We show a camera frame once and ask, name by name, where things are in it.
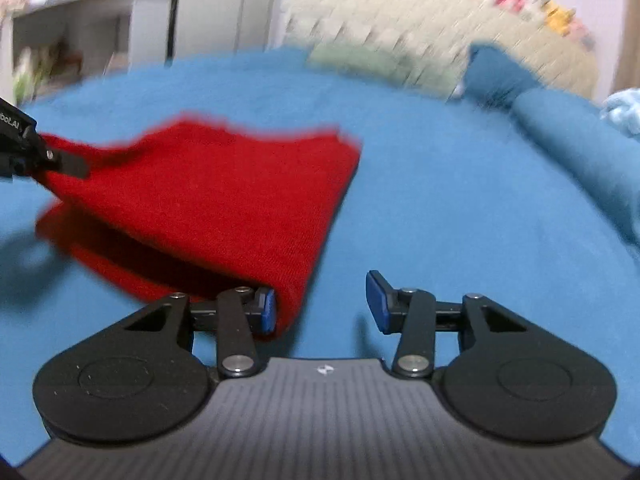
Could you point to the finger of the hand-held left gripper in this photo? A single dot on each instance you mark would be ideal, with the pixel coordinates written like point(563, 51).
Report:
point(65, 164)

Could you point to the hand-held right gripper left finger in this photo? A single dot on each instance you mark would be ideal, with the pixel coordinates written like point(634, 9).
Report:
point(267, 312)

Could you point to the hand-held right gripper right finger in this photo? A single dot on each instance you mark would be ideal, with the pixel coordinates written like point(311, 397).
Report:
point(376, 302)

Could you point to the red knit sweater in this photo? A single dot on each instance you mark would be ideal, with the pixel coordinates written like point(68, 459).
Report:
point(215, 200)

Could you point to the blue bed sheet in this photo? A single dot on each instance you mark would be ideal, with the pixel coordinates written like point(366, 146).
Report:
point(450, 210)

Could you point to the white shelf desk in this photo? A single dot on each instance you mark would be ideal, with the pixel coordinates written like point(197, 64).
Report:
point(70, 35)

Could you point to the white wardrobe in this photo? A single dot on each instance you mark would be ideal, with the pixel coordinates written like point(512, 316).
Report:
point(225, 5)

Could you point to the green pillow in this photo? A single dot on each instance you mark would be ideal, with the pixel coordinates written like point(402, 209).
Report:
point(380, 67)

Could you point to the blue duvet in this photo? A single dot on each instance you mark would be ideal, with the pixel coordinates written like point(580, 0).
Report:
point(580, 150)

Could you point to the blue pillow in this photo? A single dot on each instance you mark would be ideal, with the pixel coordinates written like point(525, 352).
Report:
point(500, 77)

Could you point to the cream quilted headboard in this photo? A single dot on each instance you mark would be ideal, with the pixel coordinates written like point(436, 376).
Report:
point(390, 15)

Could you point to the light blue blanket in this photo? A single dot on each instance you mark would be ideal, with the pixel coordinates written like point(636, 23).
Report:
point(625, 112)

